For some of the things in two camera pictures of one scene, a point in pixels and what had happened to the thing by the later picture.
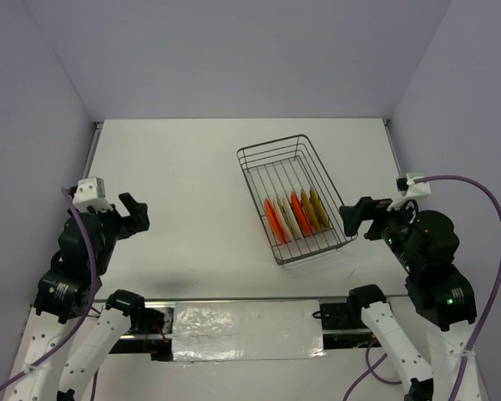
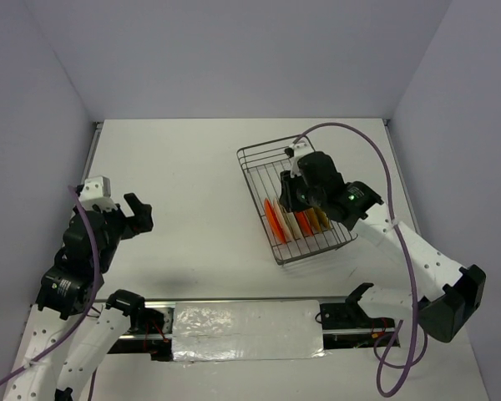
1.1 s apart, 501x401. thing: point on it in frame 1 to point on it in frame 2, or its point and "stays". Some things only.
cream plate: [281, 219] stays
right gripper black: [366, 206] to [286, 198]
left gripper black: [139, 214] stays
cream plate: [294, 222] stays
